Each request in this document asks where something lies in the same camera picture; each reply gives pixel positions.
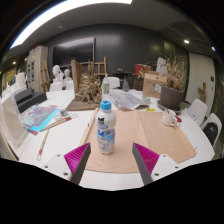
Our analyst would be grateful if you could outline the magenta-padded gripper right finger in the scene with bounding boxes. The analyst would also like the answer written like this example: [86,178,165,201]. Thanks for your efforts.
[131,142,183,186]

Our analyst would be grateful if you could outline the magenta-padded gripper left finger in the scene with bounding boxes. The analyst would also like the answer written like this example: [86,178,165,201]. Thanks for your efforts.
[42,142,92,185]

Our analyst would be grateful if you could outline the blue-capped drink bottle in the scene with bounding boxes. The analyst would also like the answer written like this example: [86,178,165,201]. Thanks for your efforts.
[95,99,118,155]

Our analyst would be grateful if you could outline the wooden paintbrush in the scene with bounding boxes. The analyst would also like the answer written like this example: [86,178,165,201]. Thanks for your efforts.
[36,128,51,162]
[41,113,79,132]

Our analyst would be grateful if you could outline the white mug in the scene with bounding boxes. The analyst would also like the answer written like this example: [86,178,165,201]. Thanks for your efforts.
[161,108,179,127]

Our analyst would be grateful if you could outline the small paint jar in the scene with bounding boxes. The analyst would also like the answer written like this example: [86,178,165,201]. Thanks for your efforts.
[59,107,69,118]

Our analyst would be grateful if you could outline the colourful art book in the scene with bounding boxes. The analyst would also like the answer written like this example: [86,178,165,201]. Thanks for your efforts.
[21,103,61,136]

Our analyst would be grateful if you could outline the small white jar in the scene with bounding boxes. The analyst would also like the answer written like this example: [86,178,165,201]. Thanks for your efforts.
[141,95,152,105]

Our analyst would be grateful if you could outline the printed newspaper sheets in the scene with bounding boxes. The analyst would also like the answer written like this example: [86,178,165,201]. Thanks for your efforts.
[108,89,150,111]

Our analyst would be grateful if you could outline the dried plant in grey pot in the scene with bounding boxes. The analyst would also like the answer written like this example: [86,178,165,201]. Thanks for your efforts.
[159,54,188,112]

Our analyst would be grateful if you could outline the black backpack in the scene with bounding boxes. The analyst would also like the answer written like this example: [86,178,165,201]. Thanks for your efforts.
[202,121,219,146]

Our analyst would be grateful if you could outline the white canvas panel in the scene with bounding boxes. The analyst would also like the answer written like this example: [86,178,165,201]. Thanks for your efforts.
[0,94,30,161]

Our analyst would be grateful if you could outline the stacked black boxes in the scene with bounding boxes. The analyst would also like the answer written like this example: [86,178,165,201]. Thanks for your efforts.
[13,87,48,114]

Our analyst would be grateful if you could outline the brown cardboard box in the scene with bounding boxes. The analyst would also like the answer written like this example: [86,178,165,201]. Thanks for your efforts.
[142,70,168,100]

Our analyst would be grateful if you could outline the clear spray bottle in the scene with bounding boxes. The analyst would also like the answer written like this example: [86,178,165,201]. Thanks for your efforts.
[121,75,131,93]

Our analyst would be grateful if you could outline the white green-label bottle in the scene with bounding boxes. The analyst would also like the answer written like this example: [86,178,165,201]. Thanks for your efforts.
[101,73,111,95]

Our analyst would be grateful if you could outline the small white plaster figure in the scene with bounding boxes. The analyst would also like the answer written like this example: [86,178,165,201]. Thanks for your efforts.
[62,68,74,88]

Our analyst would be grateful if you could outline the wooden figure sculpture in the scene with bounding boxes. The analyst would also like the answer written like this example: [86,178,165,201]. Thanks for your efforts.
[197,81,208,104]

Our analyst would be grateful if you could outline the wooden easel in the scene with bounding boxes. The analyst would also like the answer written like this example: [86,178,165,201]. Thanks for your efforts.
[39,59,52,93]
[89,55,108,79]

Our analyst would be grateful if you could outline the white plaster bust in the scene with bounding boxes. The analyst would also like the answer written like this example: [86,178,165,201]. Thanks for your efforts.
[51,64,64,84]

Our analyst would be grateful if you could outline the white standing plaster statue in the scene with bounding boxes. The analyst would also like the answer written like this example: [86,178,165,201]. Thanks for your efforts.
[155,56,168,76]

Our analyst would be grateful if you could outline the white cabinet with posters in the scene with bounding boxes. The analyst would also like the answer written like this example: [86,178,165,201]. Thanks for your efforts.
[25,45,49,93]

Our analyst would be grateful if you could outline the round ceiling spotlights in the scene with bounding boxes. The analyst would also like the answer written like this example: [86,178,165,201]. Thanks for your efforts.
[183,39,217,52]

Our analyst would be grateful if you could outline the long ceiling light strip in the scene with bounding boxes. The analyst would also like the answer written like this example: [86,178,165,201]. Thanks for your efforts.
[9,0,134,50]

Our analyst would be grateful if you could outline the black wall screen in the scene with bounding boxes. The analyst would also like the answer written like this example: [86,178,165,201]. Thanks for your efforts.
[51,36,96,68]

